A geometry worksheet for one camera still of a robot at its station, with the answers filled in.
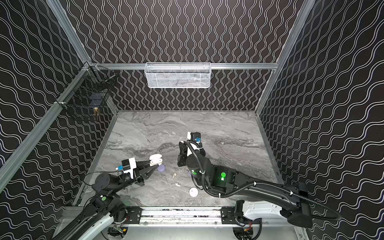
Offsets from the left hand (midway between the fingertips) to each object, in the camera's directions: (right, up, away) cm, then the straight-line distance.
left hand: (157, 164), depth 61 cm
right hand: (+9, +8, +3) cm, 12 cm away
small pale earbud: (+4, -12, +27) cm, 30 cm away
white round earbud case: (+15, -20, +20) cm, 32 cm away
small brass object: (-40, +24, +22) cm, 51 cm away
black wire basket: (-50, +39, +32) cm, 71 cm away
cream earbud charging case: (-1, +2, +2) cm, 3 cm away
